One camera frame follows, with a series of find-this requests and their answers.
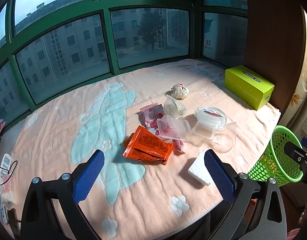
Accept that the green window frame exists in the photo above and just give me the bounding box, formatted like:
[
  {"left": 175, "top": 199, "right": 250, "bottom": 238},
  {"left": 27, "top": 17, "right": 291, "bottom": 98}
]
[{"left": 0, "top": 0, "right": 249, "bottom": 130}]

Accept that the clear hinged clamshell container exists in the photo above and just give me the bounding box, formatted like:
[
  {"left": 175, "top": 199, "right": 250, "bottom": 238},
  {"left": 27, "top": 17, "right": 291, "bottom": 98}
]
[{"left": 156, "top": 115, "right": 192, "bottom": 142}]

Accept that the lime green cardboard box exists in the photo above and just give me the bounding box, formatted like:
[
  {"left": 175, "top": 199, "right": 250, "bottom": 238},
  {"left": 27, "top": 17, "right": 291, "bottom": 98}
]
[{"left": 225, "top": 65, "right": 275, "bottom": 111}]

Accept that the white outdoor air conditioner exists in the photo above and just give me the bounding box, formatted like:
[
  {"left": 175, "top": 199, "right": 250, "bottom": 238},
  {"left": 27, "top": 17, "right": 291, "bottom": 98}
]
[{"left": 167, "top": 9, "right": 189, "bottom": 47}]

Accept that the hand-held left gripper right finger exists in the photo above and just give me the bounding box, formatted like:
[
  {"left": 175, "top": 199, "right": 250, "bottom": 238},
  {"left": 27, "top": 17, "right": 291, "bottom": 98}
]
[{"left": 204, "top": 149, "right": 287, "bottom": 240}]

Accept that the black cable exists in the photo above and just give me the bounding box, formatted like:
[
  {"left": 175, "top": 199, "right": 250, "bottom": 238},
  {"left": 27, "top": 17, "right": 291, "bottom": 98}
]
[{"left": 0, "top": 160, "right": 19, "bottom": 187}]

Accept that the white electronic device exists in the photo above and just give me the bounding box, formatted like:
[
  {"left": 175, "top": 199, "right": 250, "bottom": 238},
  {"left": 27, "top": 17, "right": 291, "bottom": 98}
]
[{"left": 0, "top": 154, "right": 13, "bottom": 178}]

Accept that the crumpled white paper ball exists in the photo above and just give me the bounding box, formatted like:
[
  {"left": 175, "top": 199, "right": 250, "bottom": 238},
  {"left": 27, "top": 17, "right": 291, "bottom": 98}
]
[{"left": 171, "top": 83, "right": 189, "bottom": 100}]

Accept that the pink snack wrapper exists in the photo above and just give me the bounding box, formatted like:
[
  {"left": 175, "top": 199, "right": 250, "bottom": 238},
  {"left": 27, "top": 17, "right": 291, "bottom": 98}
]
[{"left": 140, "top": 103, "right": 166, "bottom": 131}]

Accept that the clear plastic dome cup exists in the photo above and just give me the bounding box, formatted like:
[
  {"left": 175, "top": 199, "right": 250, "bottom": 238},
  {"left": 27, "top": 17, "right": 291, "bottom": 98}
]
[{"left": 213, "top": 122, "right": 237, "bottom": 153}]

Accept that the clear jelly cup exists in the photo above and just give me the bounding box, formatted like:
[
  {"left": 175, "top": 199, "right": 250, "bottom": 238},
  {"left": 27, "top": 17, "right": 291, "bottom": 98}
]
[{"left": 163, "top": 95, "right": 187, "bottom": 119}]

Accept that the small pink wrapper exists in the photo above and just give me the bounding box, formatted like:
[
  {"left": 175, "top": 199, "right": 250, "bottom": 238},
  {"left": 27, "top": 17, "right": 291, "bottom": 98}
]
[{"left": 172, "top": 140, "right": 186, "bottom": 153}]

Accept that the round clear plastic container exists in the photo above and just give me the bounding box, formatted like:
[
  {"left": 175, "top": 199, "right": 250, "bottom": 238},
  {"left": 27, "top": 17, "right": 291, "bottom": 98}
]
[{"left": 193, "top": 107, "right": 227, "bottom": 130}]

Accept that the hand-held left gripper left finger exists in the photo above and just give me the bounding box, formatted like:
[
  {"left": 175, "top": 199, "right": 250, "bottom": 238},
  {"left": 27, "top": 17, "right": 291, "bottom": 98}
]
[{"left": 20, "top": 149, "right": 105, "bottom": 240}]

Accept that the orange snack wrapper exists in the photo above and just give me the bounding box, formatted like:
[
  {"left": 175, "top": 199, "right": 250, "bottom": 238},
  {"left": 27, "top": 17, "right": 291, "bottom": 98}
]
[{"left": 123, "top": 125, "right": 174, "bottom": 165}]

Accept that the clear square plastic tray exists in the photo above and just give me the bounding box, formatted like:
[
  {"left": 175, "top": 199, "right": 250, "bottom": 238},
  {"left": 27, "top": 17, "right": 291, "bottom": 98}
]
[{"left": 192, "top": 121, "right": 219, "bottom": 144}]

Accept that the green plastic mesh basket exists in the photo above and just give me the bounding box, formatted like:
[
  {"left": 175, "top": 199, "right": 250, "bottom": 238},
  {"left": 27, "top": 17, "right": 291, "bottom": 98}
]
[{"left": 247, "top": 125, "right": 305, "bottom": 187}]

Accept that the white foam block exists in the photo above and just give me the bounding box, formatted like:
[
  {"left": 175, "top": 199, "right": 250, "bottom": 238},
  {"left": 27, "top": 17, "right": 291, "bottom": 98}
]
[{"left": 188, "top": 152, "right": 214, "bottom": 186}]

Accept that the brown wooden board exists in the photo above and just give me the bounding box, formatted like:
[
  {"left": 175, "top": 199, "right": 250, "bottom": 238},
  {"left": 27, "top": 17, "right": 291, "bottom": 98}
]
[{"left": 245, "top": 0, "right": 306, "bottom": 113}]

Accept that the beige floral cushion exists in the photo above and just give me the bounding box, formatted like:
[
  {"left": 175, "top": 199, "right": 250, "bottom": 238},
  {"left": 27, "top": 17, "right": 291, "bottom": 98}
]
[{"left": 287, "top": 10, "right": 307, "bottom": 133}]

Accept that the white printed carton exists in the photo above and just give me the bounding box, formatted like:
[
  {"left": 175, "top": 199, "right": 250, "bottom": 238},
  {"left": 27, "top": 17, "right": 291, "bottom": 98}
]
[{"left": 203, "top": 12, "right": 247, "bottom": 61}]

